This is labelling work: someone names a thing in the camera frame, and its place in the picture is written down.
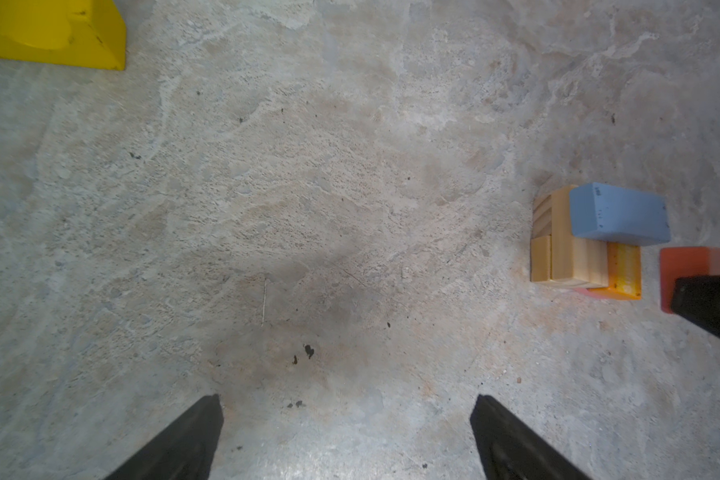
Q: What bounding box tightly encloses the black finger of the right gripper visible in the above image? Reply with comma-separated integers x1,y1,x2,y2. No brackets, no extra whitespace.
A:
671,275,720,339

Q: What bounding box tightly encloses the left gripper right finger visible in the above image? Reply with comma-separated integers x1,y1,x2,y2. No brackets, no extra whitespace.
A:
470,395,589,479

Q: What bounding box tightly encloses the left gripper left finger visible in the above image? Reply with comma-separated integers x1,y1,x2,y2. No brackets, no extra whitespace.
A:
106,394,224,480

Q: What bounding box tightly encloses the red wood block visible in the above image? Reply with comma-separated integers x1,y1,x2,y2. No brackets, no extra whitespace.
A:
659,246,720,314

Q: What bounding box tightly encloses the orange cylinder wood block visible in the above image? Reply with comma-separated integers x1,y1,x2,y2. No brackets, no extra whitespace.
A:
586,242,642,301

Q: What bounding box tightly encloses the blue wood block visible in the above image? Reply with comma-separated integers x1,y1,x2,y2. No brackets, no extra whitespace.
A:
569,183,671,246

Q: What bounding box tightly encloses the natural long wood block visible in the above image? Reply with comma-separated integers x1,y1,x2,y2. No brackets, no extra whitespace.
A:
530,185,609,289

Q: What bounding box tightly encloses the pink wood block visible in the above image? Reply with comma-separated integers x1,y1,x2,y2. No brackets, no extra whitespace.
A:
573,288,600,298

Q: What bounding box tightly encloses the yellow arch wood block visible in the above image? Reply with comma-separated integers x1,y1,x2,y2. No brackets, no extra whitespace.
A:
0,0,126,71

